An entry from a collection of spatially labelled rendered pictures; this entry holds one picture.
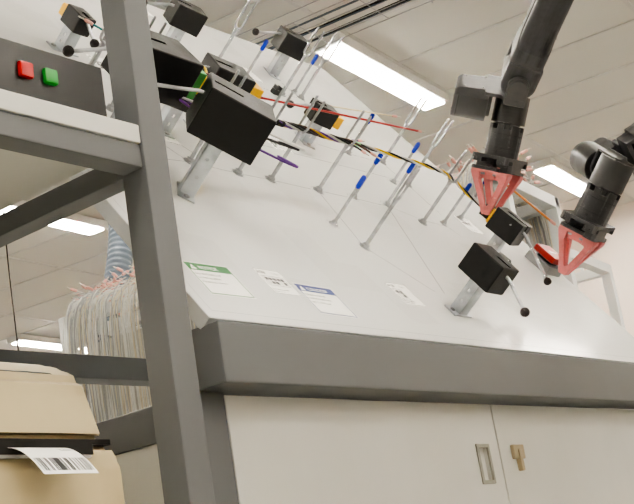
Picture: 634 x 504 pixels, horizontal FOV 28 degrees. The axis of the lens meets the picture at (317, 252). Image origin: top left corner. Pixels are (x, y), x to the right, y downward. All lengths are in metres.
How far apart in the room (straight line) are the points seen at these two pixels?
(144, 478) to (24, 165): 0.35
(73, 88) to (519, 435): 0.87
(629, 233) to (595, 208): 8.66
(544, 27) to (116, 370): 0.86
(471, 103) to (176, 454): 1.07
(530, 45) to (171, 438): 1.05
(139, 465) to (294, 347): 0.21
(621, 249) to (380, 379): 9.25
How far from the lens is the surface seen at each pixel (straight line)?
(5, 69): 1.22
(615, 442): 2.10
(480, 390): 1.67
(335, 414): 1.47
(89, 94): 1.28
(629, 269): 10.65
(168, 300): 1.23
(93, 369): 1.98
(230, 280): 1.40
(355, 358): 1.45
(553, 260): 2.31
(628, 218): 10.72
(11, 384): 1.17
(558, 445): 1.92
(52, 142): 1.19
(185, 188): 1.56
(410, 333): 1.60
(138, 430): 1.35
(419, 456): 1.59
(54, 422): 1.18
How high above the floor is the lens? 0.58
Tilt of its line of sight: 15 degrees up
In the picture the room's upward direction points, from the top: 10 degrees counter-clockwise
